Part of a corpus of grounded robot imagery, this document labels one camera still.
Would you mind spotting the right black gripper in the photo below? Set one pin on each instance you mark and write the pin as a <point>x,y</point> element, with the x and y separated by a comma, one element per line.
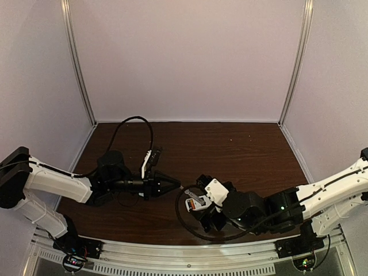
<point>209,215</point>

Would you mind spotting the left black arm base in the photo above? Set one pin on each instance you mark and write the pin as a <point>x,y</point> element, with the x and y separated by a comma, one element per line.
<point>77,251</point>

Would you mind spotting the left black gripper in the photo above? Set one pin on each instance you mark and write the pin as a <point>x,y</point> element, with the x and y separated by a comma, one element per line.
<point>148,185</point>

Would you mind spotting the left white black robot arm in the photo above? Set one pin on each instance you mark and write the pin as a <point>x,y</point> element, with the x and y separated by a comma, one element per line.
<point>22,173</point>

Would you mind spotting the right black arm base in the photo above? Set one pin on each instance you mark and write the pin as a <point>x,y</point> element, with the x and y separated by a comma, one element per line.
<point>301,249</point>

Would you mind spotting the front aluminium rail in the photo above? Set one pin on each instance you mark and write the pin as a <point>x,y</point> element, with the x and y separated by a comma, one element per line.
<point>254,258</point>

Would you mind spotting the right aluminium frame post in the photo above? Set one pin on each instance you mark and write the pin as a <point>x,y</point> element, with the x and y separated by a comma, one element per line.
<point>302,45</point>

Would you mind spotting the small silver screwdriver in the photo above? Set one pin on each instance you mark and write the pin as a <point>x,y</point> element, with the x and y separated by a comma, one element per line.
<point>195,197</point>

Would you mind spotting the orange black battery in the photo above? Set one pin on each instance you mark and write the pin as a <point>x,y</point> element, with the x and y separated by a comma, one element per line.
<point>191,205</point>

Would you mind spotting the left aluminium frame post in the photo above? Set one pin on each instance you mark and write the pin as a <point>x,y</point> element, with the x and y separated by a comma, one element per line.
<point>71,40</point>

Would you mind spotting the aluminium frame post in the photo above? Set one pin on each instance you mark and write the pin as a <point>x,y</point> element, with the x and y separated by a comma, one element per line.
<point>302,45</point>
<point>71,40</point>

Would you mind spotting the white remote control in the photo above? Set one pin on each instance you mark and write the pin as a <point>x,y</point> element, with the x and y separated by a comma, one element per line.
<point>199,206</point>

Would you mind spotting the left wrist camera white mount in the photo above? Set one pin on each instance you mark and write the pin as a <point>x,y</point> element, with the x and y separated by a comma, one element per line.
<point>150,160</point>

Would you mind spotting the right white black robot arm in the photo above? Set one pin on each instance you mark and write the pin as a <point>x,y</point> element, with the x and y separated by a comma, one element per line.
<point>316,207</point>

